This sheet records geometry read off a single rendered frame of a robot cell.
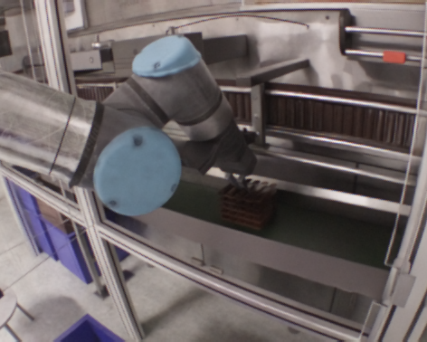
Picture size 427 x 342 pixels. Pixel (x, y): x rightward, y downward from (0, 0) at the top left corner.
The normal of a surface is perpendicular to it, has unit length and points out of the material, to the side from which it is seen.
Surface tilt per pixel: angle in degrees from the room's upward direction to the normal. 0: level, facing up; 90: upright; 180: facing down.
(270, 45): 90
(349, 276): 90
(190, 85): 104
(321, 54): 90
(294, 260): 90
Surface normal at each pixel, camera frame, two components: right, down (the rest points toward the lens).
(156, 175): 0.47, 0.39
